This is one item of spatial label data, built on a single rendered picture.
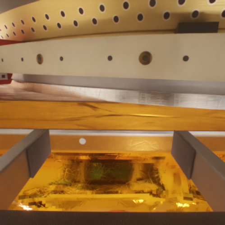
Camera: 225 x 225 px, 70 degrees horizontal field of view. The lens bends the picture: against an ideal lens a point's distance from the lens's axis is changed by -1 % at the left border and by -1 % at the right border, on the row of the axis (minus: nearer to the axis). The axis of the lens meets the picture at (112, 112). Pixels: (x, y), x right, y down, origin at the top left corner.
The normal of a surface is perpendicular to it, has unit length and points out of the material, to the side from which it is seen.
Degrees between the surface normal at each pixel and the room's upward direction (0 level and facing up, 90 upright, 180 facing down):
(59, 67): 90
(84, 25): 62
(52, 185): 125
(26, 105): 90
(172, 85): 90
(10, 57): 90
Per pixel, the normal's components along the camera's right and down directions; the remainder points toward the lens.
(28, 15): -0.46, 0.66
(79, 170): 0.02, -0.37
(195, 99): -0.23, 0.26
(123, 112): 0.00, 0.27
